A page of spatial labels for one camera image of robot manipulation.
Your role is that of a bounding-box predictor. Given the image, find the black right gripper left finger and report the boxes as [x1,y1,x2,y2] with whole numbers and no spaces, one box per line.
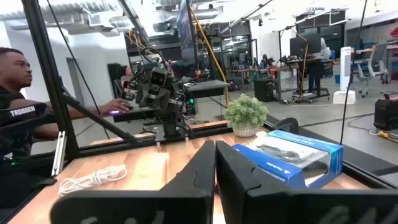
[51,140,216,224]

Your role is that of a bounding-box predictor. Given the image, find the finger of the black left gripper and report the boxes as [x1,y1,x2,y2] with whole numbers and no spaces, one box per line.
[135,83,150,108]
[155,88,172,110]

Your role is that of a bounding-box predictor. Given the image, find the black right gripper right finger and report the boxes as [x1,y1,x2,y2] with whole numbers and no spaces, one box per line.
[216,141,398,224]

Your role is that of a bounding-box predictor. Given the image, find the white USB-C cable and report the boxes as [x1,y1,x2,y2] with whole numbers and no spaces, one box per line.
[57,164,128,197]

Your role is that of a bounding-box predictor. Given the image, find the person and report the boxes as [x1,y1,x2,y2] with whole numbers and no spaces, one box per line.
[307,37,332,94]
[119,65,134,90]
[0,47,131,162]

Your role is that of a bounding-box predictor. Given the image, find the blue game controller box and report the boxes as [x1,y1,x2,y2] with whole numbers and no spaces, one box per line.
[232,129,345,190]

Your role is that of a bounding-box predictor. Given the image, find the green potted plant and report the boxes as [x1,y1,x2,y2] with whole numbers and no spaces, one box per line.
[224,93,269,138]

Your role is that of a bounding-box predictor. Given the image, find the silver metal bar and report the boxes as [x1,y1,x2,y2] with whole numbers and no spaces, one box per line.
[51,130,67,177]

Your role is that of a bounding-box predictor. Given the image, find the black computer tower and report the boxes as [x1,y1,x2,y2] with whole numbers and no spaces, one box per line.
[253,77,276,103]

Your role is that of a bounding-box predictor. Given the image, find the black monitor on desk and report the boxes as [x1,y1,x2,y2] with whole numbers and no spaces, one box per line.
[289,33,323,58]

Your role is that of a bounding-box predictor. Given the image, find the black standing desk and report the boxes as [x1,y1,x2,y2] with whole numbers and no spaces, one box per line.
[279,57,332,104]

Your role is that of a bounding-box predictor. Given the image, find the white tower fan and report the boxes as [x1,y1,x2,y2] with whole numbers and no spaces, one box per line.
[332,46,357,105]

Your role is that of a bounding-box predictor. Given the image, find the black equipment case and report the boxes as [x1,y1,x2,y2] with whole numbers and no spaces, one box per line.
[373,95,398,131]

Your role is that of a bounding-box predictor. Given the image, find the grey office chair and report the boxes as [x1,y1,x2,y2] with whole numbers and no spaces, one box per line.
[354,42,391,99]

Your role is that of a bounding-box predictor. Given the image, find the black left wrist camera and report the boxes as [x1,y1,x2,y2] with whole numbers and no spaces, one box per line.
[150,67,169,88]

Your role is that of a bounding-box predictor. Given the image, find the black frame strut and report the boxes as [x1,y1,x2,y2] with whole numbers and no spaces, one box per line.
[45,0,111,139]

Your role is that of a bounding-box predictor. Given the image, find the yellow hanging cable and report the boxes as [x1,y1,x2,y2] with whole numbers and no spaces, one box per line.
[189,6,230,107]

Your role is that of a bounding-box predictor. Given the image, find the black aluminium table frame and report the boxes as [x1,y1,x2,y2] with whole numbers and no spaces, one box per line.
[0,0,398,194]

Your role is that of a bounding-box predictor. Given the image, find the black frame clamp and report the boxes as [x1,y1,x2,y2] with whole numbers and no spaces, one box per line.
[274,117,300,135]

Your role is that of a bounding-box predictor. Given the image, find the black hanging cable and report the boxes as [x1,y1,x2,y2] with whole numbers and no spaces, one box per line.
[338,0,369,146]

